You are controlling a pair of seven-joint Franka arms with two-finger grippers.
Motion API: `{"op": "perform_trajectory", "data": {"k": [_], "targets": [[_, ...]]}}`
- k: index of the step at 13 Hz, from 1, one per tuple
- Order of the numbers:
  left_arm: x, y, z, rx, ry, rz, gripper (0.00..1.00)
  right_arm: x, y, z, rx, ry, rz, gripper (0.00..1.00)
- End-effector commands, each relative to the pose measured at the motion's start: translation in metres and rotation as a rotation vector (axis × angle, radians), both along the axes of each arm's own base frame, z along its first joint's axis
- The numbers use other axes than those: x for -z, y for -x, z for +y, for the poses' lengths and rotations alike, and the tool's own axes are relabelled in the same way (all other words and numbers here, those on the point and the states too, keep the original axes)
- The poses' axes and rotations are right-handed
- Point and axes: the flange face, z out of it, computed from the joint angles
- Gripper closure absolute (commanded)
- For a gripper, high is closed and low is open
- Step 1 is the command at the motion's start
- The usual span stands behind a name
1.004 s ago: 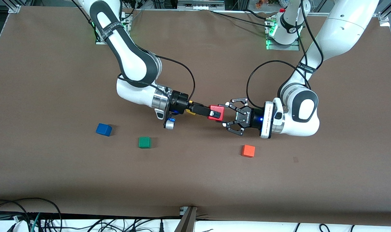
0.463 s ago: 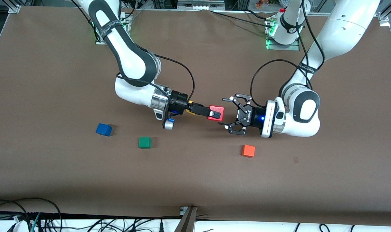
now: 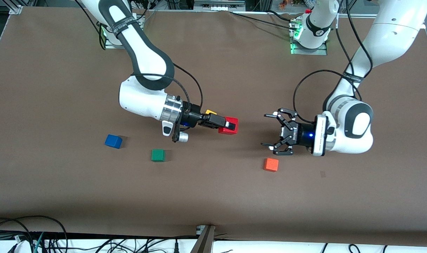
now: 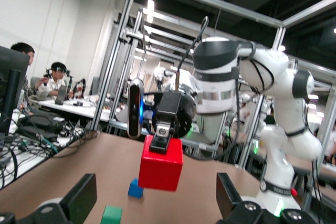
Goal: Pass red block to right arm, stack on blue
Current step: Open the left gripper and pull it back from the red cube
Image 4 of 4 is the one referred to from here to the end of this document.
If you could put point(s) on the red wooden block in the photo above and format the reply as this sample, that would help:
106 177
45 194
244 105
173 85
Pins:
160 174

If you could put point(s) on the ceiling light tube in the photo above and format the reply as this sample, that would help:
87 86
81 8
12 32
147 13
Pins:
150 9

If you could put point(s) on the person in white shirt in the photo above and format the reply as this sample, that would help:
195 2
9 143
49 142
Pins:
53 85

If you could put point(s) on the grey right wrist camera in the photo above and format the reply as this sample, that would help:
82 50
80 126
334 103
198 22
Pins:
135 108

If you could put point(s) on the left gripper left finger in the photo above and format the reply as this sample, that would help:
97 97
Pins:
78 197

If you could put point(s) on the black equipment box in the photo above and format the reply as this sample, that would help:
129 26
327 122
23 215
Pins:
39 129

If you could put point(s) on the green wooden block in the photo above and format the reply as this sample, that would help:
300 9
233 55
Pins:
111 216

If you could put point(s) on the person in striped shirt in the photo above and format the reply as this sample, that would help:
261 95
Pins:
25 51

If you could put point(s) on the white desk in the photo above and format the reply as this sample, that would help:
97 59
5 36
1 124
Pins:
78 110

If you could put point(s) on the brown paper table cover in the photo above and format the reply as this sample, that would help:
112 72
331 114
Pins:
105 161

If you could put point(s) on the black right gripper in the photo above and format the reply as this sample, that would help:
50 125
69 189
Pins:
187 116

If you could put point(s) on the black computer monitor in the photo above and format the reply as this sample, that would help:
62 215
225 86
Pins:
13 77

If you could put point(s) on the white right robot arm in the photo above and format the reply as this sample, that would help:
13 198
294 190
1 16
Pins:
278 77

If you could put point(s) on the blue wooden block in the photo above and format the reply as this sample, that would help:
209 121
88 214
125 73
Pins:
134 190

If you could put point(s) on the aluminium frame cage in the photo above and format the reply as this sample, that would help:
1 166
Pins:
210 0

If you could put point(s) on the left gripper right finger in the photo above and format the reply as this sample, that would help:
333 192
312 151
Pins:
225 195

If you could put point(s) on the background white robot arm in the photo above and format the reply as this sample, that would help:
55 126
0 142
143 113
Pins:
164 73

